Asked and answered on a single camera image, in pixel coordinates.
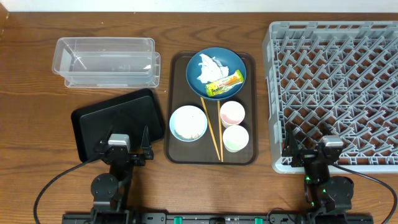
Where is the pale green plastic cup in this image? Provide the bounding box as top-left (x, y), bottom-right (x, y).
top-left (223, 125), bottom-right (249, 152)

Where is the clear plastic waste bin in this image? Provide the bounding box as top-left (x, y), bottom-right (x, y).
top-left (52, 37), bottom-right (160, 88)

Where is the pink plastic cup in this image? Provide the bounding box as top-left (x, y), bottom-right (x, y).
top-left (220, 101), bottom-right (246, 128)

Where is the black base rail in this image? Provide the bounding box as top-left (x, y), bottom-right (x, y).
top-left (61, 212), bottom-right (374, 224)

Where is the right wooden chopstick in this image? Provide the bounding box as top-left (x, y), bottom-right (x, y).
top-left (217, 101), bottom-right (224, 162)

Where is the wooden chopstick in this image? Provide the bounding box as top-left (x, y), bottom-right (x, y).
top-left (217, 101), bottom-right (224, 162)
top-left (200, 97), bottom-right (221, 161)

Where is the dark blue plate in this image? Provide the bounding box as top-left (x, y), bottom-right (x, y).
top-left (186, 47), bottom-right (247, 101)

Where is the yellow green snack wrapper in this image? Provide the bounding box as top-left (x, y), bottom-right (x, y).
top-left (205, 70), bottom-right (244, 97)

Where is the grey dishwasher rack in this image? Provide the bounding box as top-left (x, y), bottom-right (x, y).
top-left (262, 21), bottom-right (397, 174)

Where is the left wooden chopstick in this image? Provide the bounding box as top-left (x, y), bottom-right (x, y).
top-left (200, 97), bottom-right (221, 161)

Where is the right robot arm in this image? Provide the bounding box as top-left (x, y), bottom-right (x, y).
top-left (282, 128), bottom-right (354, 223)

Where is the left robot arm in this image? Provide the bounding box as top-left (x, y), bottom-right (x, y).
top-left (91, 126), bottom-right (154, 223)

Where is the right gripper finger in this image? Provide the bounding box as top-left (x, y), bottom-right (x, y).
top-left (282, 127), bottom-right (299, 166)
top-left (320, 123), bottom-right (333, 136)

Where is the light blue bowl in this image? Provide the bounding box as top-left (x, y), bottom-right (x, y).
top-left (169, 105), bottom-right (208, 142)

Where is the white napkin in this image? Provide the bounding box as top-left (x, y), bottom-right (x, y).
top-left (197, 54), bottom-right (229, 84)

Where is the black plastic tray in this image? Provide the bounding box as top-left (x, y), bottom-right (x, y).
top-left (71, 88), bottom-right (165, 162)

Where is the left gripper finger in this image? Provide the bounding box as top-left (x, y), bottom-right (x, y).
top-left (99, 125), bottom-right (113, 148)
top-left (141, 126), bottom-right (154, 160)

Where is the brown serving tray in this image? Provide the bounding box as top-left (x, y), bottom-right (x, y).
top-left (164, 52), bottom-right (258, 166)

